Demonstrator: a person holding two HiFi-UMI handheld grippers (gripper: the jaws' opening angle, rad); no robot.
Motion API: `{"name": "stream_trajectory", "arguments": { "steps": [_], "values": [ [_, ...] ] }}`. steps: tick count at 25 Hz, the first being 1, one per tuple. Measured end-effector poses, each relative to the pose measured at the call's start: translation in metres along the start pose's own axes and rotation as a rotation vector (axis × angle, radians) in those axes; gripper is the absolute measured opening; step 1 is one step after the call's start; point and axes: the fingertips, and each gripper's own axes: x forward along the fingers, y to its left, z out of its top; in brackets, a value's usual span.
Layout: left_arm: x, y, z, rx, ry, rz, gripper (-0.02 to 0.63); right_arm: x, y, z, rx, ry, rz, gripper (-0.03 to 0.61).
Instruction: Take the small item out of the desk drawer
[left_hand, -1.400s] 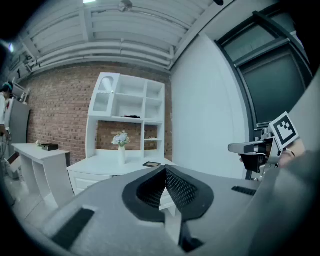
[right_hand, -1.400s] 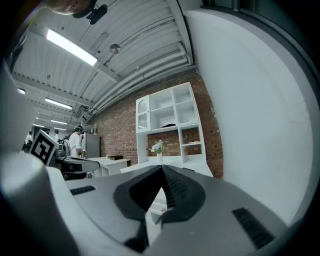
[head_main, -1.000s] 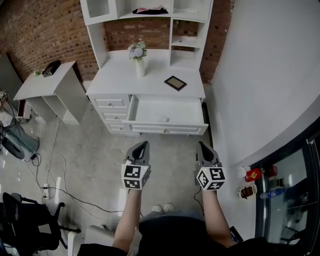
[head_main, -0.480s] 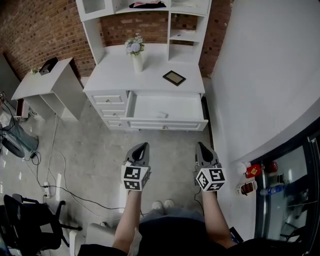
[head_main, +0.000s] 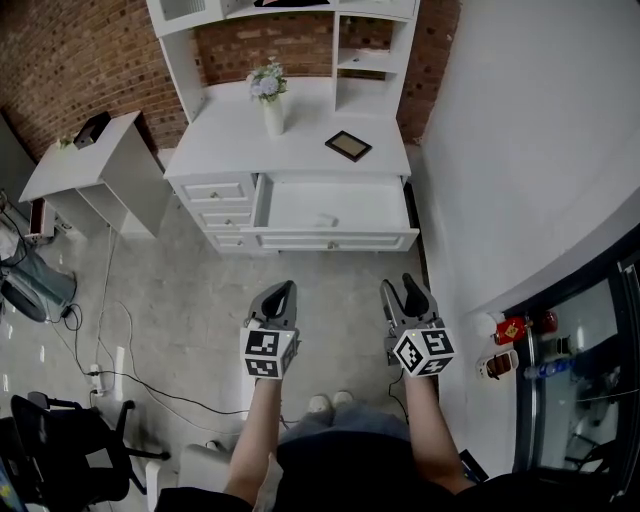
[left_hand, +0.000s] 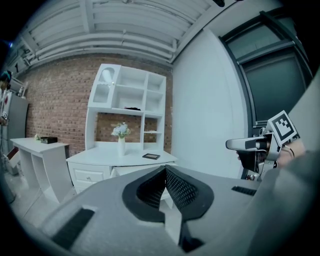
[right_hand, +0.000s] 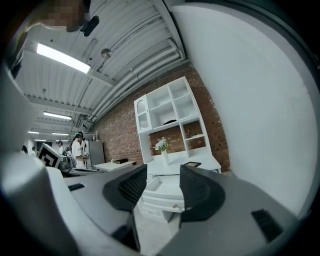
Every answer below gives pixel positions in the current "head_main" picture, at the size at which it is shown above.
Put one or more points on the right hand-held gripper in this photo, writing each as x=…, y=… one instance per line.
x=422, y=350

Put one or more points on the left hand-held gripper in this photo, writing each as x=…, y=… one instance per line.
x=270, y=352

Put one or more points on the white desk drawer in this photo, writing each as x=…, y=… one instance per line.
x=350, y=205

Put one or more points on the person's left forearm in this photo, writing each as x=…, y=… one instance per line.
x=255, y=440

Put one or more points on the person's right forearm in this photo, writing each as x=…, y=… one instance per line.
x=430, y=440

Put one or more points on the small white drawer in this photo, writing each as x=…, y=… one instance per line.
x=217, y=192
x=230, y=242
x=225, y=218

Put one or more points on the white desk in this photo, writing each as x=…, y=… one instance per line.
x=225, y=145

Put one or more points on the person's left white shoe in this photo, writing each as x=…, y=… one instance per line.
x=318, y=403

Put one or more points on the person's white shoe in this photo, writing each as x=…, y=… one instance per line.
x=318, y=403
x=342, y=398

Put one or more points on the red canister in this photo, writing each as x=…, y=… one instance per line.
x=510, y=331

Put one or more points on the person's right white shoe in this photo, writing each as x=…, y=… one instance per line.
x=342, y=398

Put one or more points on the person's blue jeans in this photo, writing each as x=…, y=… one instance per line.
x=350, y=425

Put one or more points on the red round ornament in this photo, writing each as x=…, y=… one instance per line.
x=549, y=321

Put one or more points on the clear water bottle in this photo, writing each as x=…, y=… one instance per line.
x=550, y=369

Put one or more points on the person's dark shirt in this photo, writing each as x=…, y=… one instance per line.
x=350, y=475

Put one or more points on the white vase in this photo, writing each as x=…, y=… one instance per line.
x=273, y=119

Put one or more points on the white power strip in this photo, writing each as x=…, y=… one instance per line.
x=96, y=381

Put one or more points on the glass door cabinet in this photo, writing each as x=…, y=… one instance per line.
x=580, y=400

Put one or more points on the pale flower bouquet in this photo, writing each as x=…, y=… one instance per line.
x=269, y=82

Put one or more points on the white side cabinet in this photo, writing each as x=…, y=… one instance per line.
x=75, y=165

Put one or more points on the grey scooter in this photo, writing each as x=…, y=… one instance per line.
x=30, y=285

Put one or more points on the black box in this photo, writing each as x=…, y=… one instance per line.
x=92, y=130

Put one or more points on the red-brown box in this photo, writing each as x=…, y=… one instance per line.
x=37, y=218

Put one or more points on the black office chair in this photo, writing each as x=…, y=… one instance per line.
x=65, y=450

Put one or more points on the small green plant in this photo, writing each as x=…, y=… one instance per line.
x=65, y=142

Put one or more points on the black picture frame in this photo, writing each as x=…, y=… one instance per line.
x=348, y=145

